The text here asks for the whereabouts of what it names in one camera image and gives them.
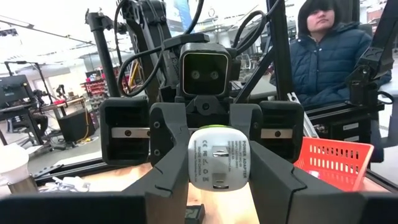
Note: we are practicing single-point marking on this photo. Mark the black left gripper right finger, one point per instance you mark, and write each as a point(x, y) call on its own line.
point(311, 208)

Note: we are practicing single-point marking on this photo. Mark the white and green power adapter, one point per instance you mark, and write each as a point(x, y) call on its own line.
point(217, 161)

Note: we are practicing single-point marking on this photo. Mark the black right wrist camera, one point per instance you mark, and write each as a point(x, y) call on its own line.
point(205, 71)

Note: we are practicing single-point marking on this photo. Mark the orange plastic basket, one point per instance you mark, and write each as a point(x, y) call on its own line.
point(335, 165)

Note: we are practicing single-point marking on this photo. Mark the black control box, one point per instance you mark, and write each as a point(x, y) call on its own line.
point(342, 130)

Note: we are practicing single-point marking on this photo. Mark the black digital clock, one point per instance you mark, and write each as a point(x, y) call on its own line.
point(194, 214)

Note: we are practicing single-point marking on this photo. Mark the red parts shelf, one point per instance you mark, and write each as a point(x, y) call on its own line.
point(93, 87)

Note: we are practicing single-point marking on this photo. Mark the person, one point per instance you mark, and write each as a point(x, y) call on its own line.
point(326, 62)

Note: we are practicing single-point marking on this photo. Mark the black desk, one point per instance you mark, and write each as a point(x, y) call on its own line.
point(46, 109)

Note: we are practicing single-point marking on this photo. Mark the black cabinet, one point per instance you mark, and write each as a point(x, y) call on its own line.
point(76, 126)

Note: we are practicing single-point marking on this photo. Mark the black monitor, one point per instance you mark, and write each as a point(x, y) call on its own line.
point(14, 90)

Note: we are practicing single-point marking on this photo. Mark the black pole mount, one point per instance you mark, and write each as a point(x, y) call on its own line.
point(373, 62)

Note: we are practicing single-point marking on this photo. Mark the table lamp with white bulb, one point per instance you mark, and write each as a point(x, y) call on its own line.
point(14, 161)

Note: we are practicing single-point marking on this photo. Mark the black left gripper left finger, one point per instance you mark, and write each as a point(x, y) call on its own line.
point(93, 208)

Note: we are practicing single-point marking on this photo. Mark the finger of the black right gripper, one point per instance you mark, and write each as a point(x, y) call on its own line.
point(168, 124)
point(245, 121)

